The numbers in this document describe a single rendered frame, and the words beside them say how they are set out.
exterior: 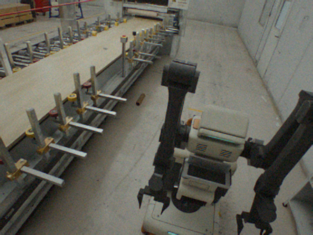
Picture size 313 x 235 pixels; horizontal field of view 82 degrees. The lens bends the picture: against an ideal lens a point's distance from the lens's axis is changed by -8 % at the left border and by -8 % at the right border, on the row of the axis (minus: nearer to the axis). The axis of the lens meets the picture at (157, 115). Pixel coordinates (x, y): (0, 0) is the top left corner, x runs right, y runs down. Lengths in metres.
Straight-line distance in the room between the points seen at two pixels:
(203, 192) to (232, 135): 0.51
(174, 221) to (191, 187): 0.53
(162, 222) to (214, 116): 1.09
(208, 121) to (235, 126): 0.12
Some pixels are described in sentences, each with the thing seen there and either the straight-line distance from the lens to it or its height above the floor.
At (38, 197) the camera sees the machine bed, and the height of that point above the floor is 0.16.
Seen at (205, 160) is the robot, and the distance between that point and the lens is 1.05.
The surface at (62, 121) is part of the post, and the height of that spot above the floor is 0.88.
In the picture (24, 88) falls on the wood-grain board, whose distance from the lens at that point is 2.13.
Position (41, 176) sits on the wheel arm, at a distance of 1.32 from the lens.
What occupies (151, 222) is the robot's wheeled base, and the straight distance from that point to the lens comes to 1.72.
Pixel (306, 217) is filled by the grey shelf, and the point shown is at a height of 0.14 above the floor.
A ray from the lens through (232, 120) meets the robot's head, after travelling 0.90.
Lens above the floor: 1.84
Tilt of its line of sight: 36 degrees down
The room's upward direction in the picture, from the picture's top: 7 degrees clockwise
